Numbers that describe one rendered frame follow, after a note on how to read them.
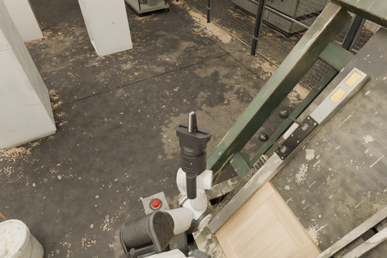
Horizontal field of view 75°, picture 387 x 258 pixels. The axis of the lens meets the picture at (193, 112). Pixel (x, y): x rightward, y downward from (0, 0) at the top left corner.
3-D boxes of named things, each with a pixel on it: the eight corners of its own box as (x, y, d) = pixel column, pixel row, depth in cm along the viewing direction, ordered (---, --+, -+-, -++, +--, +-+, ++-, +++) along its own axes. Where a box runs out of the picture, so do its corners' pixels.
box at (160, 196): (145, 213, 144) (141, 198, 132) (165, 206, 148) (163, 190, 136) (151, 234, 137) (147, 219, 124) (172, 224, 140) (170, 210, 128)
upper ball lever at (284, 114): (302, 129, 97) (274, 113, 94) (309, 122, 95) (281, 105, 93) (306, 134, 93) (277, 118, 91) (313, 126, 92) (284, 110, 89)
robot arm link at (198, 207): (213, 193, 95) (215, 212, 109) (194, 176, 100) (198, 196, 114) (193, 214, 90) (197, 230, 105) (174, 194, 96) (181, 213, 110)
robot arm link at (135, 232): (152, 242, 92) (125, 252, 81) (147, 217, 96) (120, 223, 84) (177, 234, 88) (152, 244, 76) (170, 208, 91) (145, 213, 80)
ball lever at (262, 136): (282, 150, 102) (255, 136, 99) (288, 144, 100) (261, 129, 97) (284, 156, 98) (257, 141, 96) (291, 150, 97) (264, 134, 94)
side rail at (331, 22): (201, 183, 148) (186, 183, 141) (341, 12, 102) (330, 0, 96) (205, 192, 144) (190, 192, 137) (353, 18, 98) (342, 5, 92)
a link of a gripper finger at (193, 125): (194, 110, 78) (195, 128, 81) (188, 114, 75) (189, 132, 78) (198, 112, 77) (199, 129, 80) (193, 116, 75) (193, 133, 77)
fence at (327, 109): (212, 224, 127) (207, 224, 125) (359, 70, 88) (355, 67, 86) (217, 233, 124) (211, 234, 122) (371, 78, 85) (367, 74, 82)
